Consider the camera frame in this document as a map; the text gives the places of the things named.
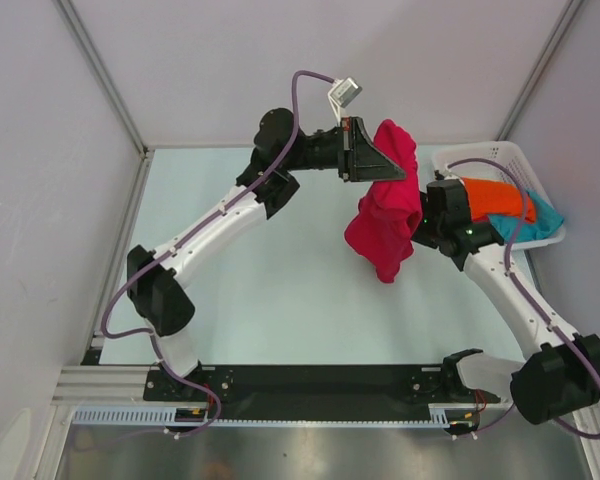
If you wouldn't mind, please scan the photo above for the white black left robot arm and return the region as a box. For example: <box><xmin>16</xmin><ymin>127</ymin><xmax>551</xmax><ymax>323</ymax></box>
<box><xmin>126</xmin><ymin>108</ymin><xmax>407</xmax><ymax>400</ymax></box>

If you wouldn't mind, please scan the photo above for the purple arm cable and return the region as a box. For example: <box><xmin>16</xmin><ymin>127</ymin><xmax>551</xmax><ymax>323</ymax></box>
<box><xmin>101</xmin><ymin>69</ymin><xmax>341</xmax><ymax>441</ymax></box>
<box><xmin>444</xmin><ymin>157</ymin><xmax>600</xmax><ymax>441</ymax></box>

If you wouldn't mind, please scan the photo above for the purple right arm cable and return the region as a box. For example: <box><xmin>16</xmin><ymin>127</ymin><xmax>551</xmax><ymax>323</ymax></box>
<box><xmin>444</xmin><ymin>157</ymin><xmax>600</xmax><ymax>441</ymax></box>

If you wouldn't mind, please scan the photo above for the red t-shirt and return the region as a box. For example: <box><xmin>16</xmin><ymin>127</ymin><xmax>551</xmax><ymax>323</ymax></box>
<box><xmin>344</xmin><ymin>119</ymin><xmax>423</xmax><ymax>284</ymax></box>

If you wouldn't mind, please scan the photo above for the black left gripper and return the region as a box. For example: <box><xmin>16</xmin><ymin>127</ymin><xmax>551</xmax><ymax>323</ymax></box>
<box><xmin>280</xmin><ymin>116</ymin><xmax>403</xmax><ymax>182</ymax></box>

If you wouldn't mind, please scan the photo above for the white plastic laundry basket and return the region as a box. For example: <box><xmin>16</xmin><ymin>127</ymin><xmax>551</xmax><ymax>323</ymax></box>
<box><xmin>431</xmin><ymin>141</ymin><xmax>566</xmax><ymax>251</ymax></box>

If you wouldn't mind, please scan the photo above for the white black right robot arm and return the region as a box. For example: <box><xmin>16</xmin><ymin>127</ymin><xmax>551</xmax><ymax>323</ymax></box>
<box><xmin>413</xmin><ymin>179</ymin><xmax>600</xmax><ymax>425</ymax></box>

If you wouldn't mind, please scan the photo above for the white slotted cable duct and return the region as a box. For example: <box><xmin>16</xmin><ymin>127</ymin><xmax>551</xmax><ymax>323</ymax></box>
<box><xmin>72</xmin><ymin>406</ymin><xmax>476</xmax><ymax>429</ymax></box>

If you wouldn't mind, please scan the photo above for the aluminium frame rail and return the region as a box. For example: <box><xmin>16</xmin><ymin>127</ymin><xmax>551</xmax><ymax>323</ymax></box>
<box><xmin>49</xmin><ymin>364</ymin><xmax>156</xmax><ymax>407</ymax></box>

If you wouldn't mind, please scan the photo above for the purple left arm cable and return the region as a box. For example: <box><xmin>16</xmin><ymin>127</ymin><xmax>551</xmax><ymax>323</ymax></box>
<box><xmin>101</xmin><ymin>69</ymin><xmax>341</xmax><ymax>441</ymax></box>

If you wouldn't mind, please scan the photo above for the orange t-shirt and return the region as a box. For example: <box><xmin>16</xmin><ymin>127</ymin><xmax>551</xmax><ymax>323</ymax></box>
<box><xmin>461</xmin><ymin>177</ymin><xmax>537</xmax><ymax>223</ymax></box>

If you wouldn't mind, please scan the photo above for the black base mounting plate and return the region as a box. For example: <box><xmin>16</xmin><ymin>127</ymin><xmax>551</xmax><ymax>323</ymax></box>
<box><xmin>143</xmin><ymin>363</ymin><xmax>501</xmax><ymax>422</ymax></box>

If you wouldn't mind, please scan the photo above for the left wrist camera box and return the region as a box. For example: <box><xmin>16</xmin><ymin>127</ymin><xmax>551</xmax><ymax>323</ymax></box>
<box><xmin>327</xmin><ymin>77</ymin><xmax>363</xmax><ymax>108</ymax></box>

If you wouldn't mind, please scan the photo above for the teal t-shirt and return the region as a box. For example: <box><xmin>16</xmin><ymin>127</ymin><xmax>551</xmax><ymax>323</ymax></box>
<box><xmin>487</xmin><ymin>191</ymin><xmax>564</xmax><ymax>243</ymax></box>

